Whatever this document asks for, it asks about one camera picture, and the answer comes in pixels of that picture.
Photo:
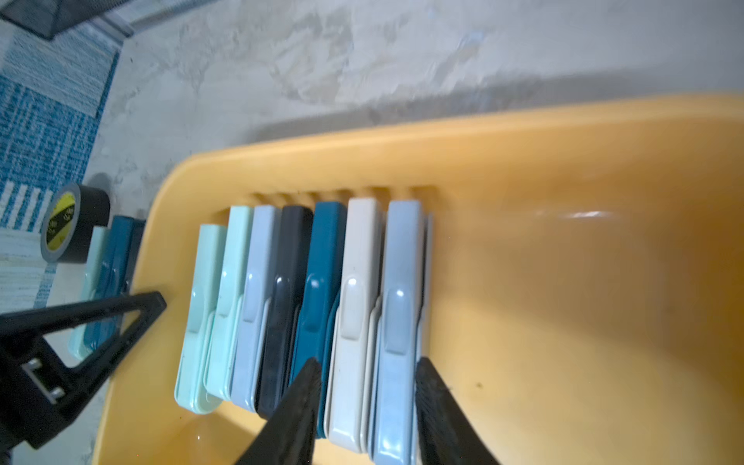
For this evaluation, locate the black yellow tape roll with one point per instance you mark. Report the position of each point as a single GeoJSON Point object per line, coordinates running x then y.
{"type": "Point", "coordinates": [74, 212]}

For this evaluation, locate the yellow plastic storage tray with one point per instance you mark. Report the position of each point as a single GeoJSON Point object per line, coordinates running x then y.
{"type": "Point", "coordinates": [587, 279]}

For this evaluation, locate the black wire mesh shelf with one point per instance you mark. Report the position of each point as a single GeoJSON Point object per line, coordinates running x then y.
{"type": "Point", "coordinates": [47, 19]}

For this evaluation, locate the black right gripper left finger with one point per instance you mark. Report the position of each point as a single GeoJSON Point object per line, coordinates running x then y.
{"type": "Point", "coordinates": [289, 435]}

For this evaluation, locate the grey pruning pliers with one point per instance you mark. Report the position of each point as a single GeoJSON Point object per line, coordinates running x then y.
{"type": "Point", "coordinates": [403, 291]}
{"type": "Point", "coordinates": [256, 297]}

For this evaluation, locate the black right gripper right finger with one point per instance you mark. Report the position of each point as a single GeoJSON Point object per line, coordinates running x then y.
{"type": "Point", "coordinates": [445, 434]}

